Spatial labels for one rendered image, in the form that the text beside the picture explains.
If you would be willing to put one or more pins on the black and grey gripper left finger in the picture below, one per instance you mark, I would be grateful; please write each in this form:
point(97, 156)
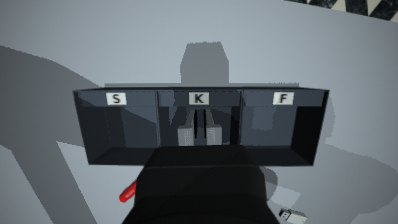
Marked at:
point(187, 133)

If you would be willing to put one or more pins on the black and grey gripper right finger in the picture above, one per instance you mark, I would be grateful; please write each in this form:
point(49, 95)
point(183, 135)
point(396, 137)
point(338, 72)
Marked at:
point(213, 133)

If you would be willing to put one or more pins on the white usb stick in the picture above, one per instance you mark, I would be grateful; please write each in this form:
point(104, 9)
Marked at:
point(293, 216)

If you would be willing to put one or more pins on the dark grey rack of three bins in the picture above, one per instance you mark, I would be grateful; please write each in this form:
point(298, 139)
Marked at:
point(281, 125)

